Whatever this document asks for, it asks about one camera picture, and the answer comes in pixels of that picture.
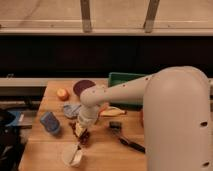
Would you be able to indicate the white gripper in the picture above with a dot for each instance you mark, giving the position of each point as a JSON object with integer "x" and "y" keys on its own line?
{"x": 86, "y": 118}

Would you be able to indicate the dark red grape bunch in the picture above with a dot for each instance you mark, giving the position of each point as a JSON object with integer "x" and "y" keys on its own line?
{"x": 82, "y": 134}

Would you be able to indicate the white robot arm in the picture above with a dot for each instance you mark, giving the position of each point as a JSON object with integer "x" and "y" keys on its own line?
{"x": 177, "y": 116}

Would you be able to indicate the grey blue crumpled cloth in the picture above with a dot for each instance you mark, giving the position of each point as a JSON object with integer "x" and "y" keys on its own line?
{"x": 71, "y": 111}

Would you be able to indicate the white tipped cup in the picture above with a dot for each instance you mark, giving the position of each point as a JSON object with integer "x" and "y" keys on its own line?
{"x": 72, "y": 155}

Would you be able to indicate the blue sponge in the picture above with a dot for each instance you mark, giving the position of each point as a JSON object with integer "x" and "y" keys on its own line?
{"x": 50, "y": 122}

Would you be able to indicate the red yellow apple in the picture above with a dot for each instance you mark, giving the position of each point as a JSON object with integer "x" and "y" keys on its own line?
{"x": 62, "y": 94}

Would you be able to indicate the purple bowl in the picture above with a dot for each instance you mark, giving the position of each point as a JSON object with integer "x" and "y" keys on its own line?
{"x": 81, "y": 85}

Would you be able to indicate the green plastic tray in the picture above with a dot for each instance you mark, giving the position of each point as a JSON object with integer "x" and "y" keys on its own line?
{"x": 116, "y": 78}

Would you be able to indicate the orange bowl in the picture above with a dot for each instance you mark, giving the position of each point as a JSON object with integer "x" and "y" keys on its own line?
{"x": 142, "y": 118}

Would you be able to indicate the black chair at left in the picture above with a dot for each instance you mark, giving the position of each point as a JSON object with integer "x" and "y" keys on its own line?
{"x": 11, "y": 147}

